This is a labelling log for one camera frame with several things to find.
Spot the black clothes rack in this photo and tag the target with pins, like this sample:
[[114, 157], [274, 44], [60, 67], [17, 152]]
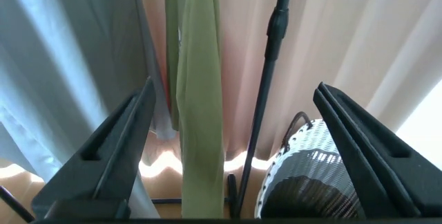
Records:
[[274, 37]]

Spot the green garment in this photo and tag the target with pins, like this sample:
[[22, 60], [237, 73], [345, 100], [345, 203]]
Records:
[[200, 113]]

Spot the beige curtain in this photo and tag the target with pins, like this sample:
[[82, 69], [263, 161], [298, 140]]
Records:
[[328, 44]]

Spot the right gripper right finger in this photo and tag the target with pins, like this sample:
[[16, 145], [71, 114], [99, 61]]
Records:
[[380, 168]]

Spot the white laundry basket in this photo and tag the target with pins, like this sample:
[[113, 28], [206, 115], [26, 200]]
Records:
[[304, 179]]

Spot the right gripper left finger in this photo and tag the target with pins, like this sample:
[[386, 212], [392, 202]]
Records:
[[100, 172]]

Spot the pale grey shorts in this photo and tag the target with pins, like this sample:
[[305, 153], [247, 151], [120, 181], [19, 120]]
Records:
[[69, 61]]

